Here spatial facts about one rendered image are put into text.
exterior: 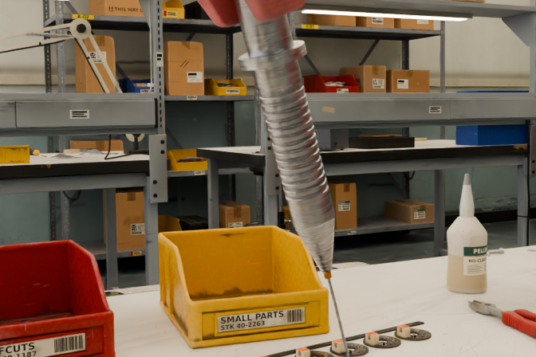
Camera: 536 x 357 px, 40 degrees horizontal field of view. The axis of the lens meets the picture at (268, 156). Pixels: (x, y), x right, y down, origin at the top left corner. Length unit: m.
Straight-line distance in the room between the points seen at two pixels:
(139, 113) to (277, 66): 2.37
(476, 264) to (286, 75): 0.49
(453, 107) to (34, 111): 1.68
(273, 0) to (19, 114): 2.30
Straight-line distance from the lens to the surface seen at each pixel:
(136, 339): 0.53
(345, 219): 4.91
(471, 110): 3.23
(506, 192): 6.32
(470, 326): 0.56
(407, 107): 3.02
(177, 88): 4.38
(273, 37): 0.17
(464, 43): 6.03
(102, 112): 2.50
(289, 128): 0.17
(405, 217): 5.21
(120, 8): 4.24
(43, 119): 2.46
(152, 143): 2.57
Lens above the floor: 0.90
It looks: 3 degrees down
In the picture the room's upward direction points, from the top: 1 degrees counter-clockwise
